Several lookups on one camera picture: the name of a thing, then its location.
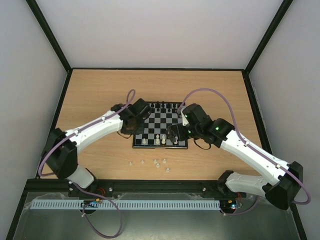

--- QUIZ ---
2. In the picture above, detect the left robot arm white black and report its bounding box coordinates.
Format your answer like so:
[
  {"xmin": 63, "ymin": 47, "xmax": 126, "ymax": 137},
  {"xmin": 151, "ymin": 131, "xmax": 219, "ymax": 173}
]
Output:
[{"xmin": 38, "ymin": 98, "xmax": 150, "ymax": 189}]

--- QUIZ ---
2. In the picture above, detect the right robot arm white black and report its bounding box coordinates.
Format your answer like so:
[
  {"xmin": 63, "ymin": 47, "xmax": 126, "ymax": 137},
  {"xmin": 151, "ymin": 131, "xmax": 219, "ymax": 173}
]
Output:
[{"xmin": 165, "ymin": 103, "xmax": 303, "ymax": 210}]

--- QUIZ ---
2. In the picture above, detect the right controller circuit board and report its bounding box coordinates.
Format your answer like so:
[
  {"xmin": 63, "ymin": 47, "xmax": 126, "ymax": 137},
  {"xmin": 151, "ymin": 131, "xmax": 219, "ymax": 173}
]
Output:
[{"xmin": 219, "ymin": 198, "xmax": 244, "ymax": 211}]

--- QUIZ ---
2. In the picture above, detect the controller circuit board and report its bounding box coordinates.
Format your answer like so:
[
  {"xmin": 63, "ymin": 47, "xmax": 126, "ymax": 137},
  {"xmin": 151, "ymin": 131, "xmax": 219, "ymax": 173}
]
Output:
[
  {"xmin": 219, "ymin": 198, "xmax": 244, "ymax": 211},
  {"xmin": 79, "ymin": 198, "xmax": 103, "ymax": 209}
]

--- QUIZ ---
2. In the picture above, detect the left controller circuit board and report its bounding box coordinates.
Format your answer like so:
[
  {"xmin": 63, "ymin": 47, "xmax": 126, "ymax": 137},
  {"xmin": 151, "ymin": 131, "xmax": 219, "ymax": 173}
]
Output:
[{"xmin": 79, "ymin": 198, "xmax": 103, "ymax": 209}]

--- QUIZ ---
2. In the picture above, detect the black and silver chessboard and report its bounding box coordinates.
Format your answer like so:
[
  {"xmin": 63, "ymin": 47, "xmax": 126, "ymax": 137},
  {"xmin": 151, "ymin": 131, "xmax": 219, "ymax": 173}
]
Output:
[{"xmin": 132, "ymin": 101, "xmax": 188, "ymax": 149}]

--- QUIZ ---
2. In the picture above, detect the clear plastic sheet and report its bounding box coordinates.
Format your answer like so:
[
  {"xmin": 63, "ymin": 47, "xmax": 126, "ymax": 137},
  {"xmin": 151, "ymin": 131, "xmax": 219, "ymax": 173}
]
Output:
[{"xmin": 13, "ymin": 193, "xmax": 299, "ymax": 240}]

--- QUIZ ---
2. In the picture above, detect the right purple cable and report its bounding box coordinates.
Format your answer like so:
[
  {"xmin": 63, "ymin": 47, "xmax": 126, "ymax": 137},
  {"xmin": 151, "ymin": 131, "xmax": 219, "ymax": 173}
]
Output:
[{"xmin": 179, "ymin": 88, "xmax": 312, "ymax": 216}]

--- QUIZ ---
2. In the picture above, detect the black aluminium frame rail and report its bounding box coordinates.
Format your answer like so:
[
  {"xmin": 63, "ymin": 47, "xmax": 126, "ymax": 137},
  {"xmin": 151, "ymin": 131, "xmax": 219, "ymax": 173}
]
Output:
[{"xmin": 24, "ymin": 177, "xmax": 271, "ymax": 200}]

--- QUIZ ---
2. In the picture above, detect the light blue slotted cable duct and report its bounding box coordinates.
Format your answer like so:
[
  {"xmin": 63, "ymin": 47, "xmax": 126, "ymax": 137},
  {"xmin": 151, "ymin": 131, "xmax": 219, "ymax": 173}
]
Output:
[{"xmin": 30, "ymin": 199, "xmax": 221, "ymax": 211}]

